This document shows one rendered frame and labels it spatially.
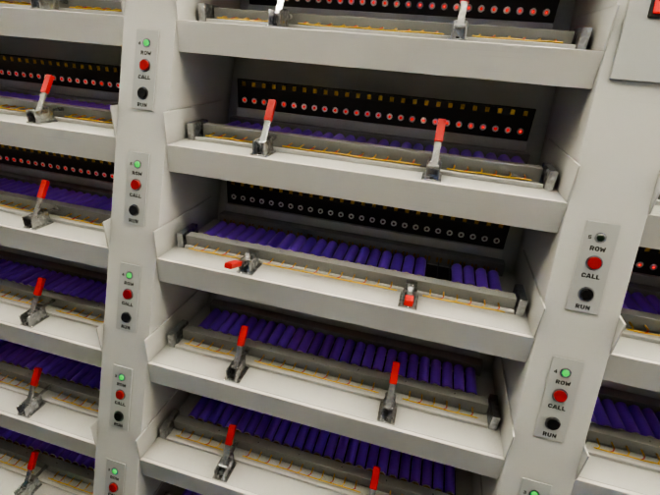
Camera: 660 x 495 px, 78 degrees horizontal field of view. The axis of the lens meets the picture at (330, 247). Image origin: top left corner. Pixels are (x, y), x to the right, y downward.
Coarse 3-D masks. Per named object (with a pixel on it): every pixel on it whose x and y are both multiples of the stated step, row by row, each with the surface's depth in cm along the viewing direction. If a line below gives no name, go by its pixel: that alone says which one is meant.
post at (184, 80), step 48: (144, 0) 64; (240, 0) 80; (192, 96) 71; (144, 144) 67; (192, 192) 76; (144, 240) 69; (144, 288) 70; (144, 336) 71; (144, 384) 72; (96, 480) 78; (144, 480) 78
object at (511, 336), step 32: (192, 224) 75; (320, 224) 79; (352, 224) 78; (160, 256) 69; (192, 256) 70; (224, 256) 71; (192, 288) 69; (224, 288) 68; (256, 288) 66; (288, 288) 64; (320, 288) 64; (352, 288) 65; (512, 288) 68; (352, 320) 64; (384, 320) 62; (416, 320) 60; (448, 320) 59; (480, 320) 59; (512, 320) 60; (480, 352) 60; (512, 352) 58
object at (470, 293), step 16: (192, 240) 72; (208, 240) 71; (224, 240) 71; (272, 256) 69; (288, 256) 68; (304, 256) 68; (320, 256) 68; (336, 272) 67; (352, 272) 66; (368, 272) 66; (384, 272) 65; (400, 272) 66; (384, 288) 64; (432, 288) 64; (448, 288) 63; (464, 288) 63; (480, 288) 63; (496, 304) 62; (512, 304) 61
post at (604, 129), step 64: (576, 0) 67; (576, 128) 56; (640, 128) 51; (576, 192) 53; (640, 192) 52; (576, 256) 54; (576, 320) 55; (512, 384) 63; (512, 448) 59; (576, 448) 57
